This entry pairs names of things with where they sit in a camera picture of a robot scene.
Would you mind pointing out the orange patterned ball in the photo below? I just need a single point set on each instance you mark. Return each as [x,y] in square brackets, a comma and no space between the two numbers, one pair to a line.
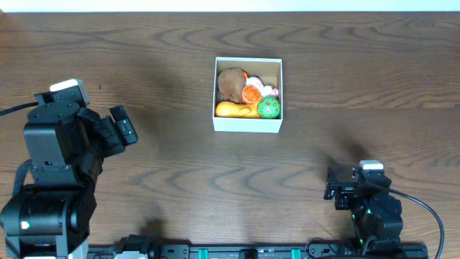
[250,94]

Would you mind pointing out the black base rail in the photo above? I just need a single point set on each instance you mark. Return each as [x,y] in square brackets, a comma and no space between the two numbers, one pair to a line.
[136,247]

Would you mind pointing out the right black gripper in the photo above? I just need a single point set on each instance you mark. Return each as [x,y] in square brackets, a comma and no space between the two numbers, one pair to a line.
[346,191]

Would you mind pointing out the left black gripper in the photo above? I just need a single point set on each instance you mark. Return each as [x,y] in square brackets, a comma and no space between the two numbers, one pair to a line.
[110,130]

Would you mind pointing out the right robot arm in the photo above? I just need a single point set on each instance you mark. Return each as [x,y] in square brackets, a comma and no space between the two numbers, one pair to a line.
[376,214]

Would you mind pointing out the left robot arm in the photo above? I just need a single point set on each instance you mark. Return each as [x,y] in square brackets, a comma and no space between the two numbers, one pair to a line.
[53,197]

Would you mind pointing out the pink pig toy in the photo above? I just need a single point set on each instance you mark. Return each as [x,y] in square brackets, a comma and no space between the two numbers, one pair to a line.
[265,90]

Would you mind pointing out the white cardboard box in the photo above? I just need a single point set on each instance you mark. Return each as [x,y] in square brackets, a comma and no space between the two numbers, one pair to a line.
[270,72]

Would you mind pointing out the green patterned ball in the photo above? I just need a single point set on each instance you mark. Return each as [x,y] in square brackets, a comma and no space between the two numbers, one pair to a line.
[268,108]

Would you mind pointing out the brown plush toy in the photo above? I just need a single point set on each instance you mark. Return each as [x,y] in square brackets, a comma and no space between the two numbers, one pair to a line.
[230,84]

